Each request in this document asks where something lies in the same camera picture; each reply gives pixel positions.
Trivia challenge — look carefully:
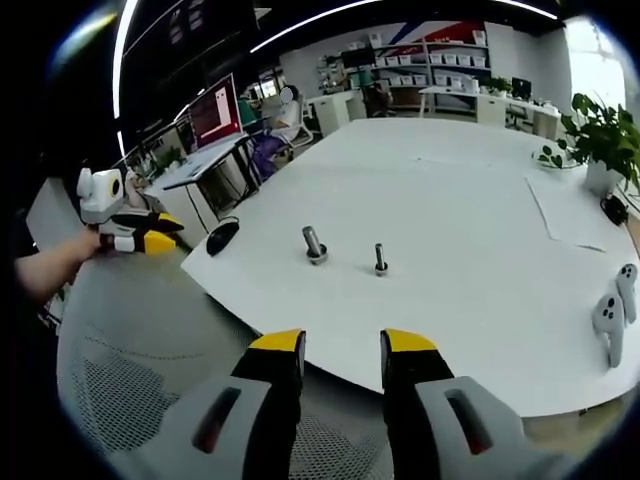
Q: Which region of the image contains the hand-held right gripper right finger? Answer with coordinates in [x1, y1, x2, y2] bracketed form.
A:
[379, 328, 576, 480]

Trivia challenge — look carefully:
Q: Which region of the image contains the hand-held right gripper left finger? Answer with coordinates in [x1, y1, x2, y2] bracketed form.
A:
[107, 328, 307, 480]

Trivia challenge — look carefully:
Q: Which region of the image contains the small threaded stud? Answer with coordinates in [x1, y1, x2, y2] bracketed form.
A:
[373, 242, 391, 278]

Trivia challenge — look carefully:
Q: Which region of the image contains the large threaded stud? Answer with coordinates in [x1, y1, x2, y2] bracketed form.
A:
[301, 225, 330, 266]

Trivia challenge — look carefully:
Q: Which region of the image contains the person's left hand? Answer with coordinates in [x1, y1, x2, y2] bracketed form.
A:
[84, 224, 119, 259]

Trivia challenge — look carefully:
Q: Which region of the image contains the white standing desk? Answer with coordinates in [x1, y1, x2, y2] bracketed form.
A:
[144, 134, 261, 236]

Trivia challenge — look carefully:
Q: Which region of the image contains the black computer mouse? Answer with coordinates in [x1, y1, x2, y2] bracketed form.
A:
[205, 221, 240, 257]

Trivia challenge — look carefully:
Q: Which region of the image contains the grey mesh office chair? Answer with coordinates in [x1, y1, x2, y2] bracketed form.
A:
[57, 249, 401, 480]

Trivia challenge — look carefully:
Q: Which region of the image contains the computer monitor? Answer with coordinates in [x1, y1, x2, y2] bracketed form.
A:
[188, 72, 245, 151]

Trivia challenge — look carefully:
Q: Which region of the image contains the white office chair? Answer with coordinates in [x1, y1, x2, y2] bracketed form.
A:
[287, 97, 316, 146]

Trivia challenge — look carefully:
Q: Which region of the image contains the white handheld controller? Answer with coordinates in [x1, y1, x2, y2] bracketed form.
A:
[615, 263, 639, 324]
[593, 294, 626, 369]

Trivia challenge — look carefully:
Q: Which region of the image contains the white cabinet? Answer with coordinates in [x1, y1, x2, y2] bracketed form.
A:
[307, 93, 369, 136]

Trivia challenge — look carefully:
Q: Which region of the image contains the white paper sheet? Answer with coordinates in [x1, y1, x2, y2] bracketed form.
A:
[524, 174, 609, 253]

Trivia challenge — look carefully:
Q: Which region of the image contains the small plant in bowl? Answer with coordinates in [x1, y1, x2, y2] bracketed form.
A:
[532, 143, 576, 170]

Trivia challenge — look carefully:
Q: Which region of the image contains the small black device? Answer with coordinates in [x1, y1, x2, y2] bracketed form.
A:
[599, 194, 629, 226]

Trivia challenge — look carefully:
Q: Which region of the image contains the long white desk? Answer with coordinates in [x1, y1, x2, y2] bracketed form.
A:
[418, 84, 564, 141]

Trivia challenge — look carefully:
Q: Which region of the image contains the potted green plant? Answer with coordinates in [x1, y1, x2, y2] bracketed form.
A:
[559, 92, 640, 197]

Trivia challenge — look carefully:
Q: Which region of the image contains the shelf with white bins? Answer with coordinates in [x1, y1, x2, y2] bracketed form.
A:
[369, 29, 494, 104]

